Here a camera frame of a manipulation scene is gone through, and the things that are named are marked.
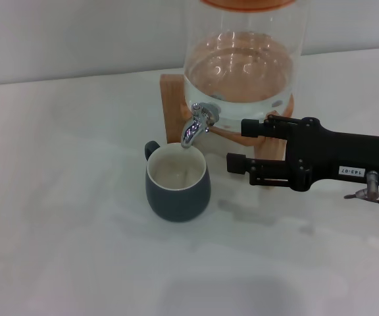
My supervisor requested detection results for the chrome dispenser faucet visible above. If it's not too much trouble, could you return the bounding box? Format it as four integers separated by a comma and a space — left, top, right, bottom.
180, 102, 222, 151

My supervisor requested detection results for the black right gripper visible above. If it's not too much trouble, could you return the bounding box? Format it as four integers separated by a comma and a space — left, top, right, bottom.
226, 115, 379, 192

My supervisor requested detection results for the glass water dispenser jar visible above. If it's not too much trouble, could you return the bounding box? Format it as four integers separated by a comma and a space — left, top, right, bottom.
182, 5, 309, 131

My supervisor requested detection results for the dark grey ceramic cup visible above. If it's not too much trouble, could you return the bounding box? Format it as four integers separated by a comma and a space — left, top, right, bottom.
143, 140, 211, 223

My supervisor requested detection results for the black cable with metal plug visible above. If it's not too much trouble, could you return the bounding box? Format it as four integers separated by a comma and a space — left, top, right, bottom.
343, 171, 379, 210

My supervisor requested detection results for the wooden dispenser stand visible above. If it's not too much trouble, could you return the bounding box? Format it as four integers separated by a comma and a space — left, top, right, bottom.
159, 73, 295, 191

